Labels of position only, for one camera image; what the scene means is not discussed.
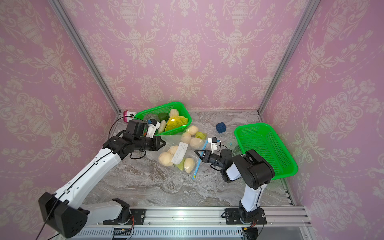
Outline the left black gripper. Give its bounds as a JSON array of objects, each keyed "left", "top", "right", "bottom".
[{"left": 134, "top": 135, "right": 168, "bottom": 151}]

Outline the clear zip-top bag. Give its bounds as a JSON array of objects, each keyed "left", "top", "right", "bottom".
[{"left": 153, "top": 133, "right": 209, "bottom": 179}]

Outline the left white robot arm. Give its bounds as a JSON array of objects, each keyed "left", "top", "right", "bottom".
[{"left": 38, "top": 118, "right": 166, "bottom": 239}]

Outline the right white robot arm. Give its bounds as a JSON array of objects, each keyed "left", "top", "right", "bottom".
[{"left": 194, "top": 149, "right": 275, "bottom": 227}]

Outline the green pear in bag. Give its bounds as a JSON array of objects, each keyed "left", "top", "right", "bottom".
[{"left": 176, "top": 159, "right": 185, "bottom": 171}]

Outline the cream pear outside bag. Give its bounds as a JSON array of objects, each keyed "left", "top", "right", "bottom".
[{"left": 186, "top": 125, "right": 199, "bottom": 136}]

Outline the pale cucumber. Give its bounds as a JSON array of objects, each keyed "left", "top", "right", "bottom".
[{"left": 158, "top": 120, "right": 167, "bottom": 134}]

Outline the yellow-green lettuce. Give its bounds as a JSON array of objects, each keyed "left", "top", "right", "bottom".
[{"left": 165, "top": 116, "right": 188, "bottom": 132}]

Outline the dark green melon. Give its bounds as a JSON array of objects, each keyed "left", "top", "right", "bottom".
[{"left": 143, "top": 114, "right": 161, "bottom": 125}]

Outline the green basket with produce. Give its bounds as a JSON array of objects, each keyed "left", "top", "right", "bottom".
[{"left": 135, "top": 102, "right": 191, "bottom": 135}]

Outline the blue cube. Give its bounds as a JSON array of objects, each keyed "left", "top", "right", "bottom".
[{"left": 216, "top": 122, "right": 227, "bottom": 134}]

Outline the pink white bottle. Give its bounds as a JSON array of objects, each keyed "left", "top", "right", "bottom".
[{"left": 123, "top": 111, "right": 137, "bottom": 123}]

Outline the empty green basket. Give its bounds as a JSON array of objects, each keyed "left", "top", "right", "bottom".
[{"left": 234, "top": 123, "right": 298, "bottom": 180}]

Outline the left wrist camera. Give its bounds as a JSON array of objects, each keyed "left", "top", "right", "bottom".
[{"left": 146, "top": 119, "right": 161, "bottom": 139}]

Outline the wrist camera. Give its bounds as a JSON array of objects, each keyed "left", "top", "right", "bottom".
[
  {"left": 146, "top": 119, "right": 161, "bottom": 139},
  {"left": 208, "top": 137, "right": 220, "bottom": 153}
]

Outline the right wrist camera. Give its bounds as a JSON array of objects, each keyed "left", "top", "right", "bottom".
[{"left": 208, "top": 137, "right": 220, "bottom": 153}]

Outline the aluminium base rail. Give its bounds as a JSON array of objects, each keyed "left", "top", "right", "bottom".
[{"left": 73, "top": 206, "right": 316, "bottom": 240}]

